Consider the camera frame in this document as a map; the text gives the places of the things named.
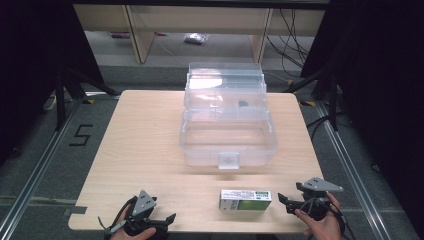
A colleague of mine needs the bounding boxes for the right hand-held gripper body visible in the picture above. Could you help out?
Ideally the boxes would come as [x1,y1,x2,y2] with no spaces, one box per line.
[296,177,345,221]

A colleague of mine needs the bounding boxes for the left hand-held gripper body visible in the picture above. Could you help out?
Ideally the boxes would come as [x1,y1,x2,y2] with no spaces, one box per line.
[123,190,158,236]

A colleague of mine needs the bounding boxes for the green and white carton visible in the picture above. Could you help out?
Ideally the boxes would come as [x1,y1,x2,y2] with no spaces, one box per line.
[218,188,273,212]

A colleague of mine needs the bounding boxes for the clear plastic storage box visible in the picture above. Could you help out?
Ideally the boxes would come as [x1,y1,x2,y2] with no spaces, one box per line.
[179,61,280,170]

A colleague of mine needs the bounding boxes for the person's left hand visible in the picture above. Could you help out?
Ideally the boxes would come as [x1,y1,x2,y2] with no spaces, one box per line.
[109,204,157,240]

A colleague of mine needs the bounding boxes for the person's right hand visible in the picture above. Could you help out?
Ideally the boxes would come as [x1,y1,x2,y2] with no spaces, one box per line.
[294,191,343,240]

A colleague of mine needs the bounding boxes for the black tape strip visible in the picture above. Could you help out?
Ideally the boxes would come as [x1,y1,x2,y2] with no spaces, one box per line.
[62,205,88,217]

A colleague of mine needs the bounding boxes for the black metal stand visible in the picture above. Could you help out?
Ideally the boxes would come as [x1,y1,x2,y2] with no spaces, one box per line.
[54,68,122,132]
[282,65,340,132]

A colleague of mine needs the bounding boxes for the dark curtain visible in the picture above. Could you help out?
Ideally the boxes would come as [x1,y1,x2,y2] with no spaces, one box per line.
[0,0,105,168]
[299,0,424,231]

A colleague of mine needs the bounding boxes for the clear plastic bag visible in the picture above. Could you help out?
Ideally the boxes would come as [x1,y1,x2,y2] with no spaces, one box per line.
[183,32,210,45]

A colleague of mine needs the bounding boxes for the beige wooden cabinet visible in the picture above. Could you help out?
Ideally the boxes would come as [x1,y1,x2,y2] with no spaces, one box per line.
[73,3,326,65]

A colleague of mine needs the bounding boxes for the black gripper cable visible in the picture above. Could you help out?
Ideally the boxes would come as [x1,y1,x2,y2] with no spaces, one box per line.
[328,201,357,240]
[112,195,139,231]

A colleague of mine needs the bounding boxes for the aluminium floor rail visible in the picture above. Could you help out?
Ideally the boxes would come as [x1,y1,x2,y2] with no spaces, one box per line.
[0,99,84,240]
[315,99,403,240]

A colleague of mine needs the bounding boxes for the grey wrist strap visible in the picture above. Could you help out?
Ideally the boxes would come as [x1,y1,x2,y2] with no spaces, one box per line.
[97,215,128,240]

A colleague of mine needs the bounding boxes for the black floor cable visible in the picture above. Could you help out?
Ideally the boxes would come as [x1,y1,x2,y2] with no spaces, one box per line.
[305,112,349,141]

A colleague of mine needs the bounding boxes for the white floor cable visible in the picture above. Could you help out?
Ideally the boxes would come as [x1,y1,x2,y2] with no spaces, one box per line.
[42,94,58,112]

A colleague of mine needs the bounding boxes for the bundle of black cables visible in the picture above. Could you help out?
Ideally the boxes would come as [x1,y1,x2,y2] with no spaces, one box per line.
[265,9,312,70]

